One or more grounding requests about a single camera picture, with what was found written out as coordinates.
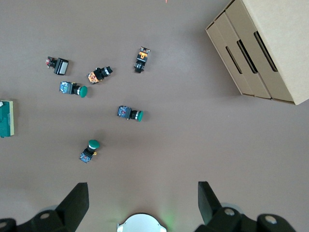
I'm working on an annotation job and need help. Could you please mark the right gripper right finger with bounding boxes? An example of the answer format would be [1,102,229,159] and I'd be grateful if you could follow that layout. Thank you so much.
[195,181,297,232]

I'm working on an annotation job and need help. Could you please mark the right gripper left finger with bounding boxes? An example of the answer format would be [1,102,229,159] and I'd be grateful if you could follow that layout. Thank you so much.
[0,182,89,232]

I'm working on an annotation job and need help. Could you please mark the green terminal block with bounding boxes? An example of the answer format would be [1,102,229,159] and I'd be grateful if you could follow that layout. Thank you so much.
[0,100,14,138]

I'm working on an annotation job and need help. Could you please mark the green mushroom push button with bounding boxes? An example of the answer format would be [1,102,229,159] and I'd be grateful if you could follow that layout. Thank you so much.
[117,105,144,122]
[79,139,100,164]
[58,81,88,99]

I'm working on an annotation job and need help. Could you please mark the brown cardboard box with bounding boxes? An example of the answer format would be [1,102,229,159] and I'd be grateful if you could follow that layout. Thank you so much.
[205,0,309,106]

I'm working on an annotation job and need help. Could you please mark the black orange selector switch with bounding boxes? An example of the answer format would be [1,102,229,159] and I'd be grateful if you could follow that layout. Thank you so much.
[86,65,113,85]
[133,46,151,74]

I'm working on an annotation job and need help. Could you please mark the black maroon switch part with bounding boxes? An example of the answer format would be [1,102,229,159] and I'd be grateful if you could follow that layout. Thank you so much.
[45,56,70,75]

